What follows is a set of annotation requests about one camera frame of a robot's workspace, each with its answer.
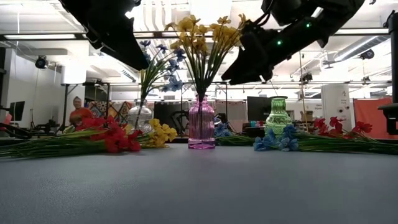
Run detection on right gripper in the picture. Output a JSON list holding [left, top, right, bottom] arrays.
[[221, 18, 331, 85]]

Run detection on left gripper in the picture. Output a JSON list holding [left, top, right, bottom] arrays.
[[58, 0, 150, 71]]

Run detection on blue artificial flower bunch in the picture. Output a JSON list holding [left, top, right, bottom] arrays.
[[136, 39, 187, 128], [213, 121, 256, 147], [253, 124, 398, 156]]

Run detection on yellow artificial flower bunch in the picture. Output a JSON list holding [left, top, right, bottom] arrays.
[[164, 14, 249, 103], [136, 118, 178, 149]]

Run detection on pink glass vase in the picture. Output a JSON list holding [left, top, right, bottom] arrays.
[[187, 94, 216, 150]]

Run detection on red artificial flower bunch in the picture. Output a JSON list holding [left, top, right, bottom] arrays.
[[0, 115, 142, 158], [312, 116, 398, 147]]

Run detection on green glass vase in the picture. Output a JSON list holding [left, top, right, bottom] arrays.
[[264, 96, 293, 138]]

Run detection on clear glass vase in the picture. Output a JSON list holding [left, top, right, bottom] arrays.
[[127, 98, 154, 134]]

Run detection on large black monitor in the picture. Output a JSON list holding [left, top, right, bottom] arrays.
[[247, 96, 271, 123]]

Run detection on colourful patchwork quilt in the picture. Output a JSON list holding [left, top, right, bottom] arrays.
[[84, 100, 134, 124]]

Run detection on white hanging box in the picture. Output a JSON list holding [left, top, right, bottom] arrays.
[[60, 63, 87, 85]]

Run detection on person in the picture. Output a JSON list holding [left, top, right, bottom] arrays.
[[68, 95, 94, 128]]

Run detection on black ceiling spotlight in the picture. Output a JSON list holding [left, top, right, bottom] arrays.
[[359, 49, 376, 60], [34, 55, 49, 70]]

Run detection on small black monitor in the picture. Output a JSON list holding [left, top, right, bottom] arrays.
[[8, 101, 25, 122]]

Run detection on blue-grey table mat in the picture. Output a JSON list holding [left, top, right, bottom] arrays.
[[0, 141, 398, 224]]

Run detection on orange partition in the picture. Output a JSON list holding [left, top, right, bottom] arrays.
[[353, 98, 393, 140]]

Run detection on thin hanging rope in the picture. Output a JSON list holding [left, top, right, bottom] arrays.
[[298, 51, 308, 134]]

